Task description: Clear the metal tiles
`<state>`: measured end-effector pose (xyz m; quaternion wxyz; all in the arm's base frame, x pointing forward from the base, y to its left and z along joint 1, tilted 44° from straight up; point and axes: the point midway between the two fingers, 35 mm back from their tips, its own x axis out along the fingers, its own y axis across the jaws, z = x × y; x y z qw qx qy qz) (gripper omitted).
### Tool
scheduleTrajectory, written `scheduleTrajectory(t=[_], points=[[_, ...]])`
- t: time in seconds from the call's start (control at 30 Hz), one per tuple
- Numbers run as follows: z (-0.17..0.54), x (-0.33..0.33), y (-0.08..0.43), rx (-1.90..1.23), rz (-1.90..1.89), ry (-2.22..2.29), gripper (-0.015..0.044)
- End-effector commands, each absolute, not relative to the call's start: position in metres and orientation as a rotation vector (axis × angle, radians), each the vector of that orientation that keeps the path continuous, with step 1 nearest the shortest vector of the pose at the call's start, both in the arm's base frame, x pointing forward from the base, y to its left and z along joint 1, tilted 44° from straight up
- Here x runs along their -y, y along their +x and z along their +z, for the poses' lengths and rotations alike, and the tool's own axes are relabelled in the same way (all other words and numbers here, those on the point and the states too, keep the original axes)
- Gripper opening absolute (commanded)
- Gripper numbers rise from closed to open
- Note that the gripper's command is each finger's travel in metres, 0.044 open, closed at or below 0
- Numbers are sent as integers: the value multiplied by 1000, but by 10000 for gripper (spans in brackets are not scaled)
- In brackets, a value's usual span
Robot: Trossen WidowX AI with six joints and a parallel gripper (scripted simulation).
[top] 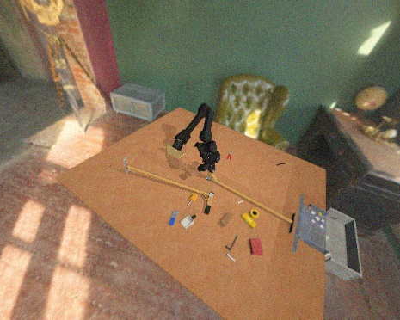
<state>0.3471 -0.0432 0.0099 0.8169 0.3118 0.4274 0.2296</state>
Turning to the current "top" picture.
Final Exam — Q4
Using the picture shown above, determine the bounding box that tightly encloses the red rectangular block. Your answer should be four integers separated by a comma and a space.
249, 238, 263, 255

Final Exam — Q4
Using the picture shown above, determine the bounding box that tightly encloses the yellow spirit level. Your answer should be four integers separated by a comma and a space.
242, 213, 256, 228

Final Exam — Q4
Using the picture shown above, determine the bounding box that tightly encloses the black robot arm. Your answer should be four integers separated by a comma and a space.
171, 103, 221, 163

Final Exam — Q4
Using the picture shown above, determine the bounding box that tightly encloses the white open tray with black handle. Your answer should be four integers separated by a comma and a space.
181, 215, 196, 229

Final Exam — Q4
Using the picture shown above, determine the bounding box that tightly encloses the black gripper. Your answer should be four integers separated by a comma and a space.
198, 152, 215, 174

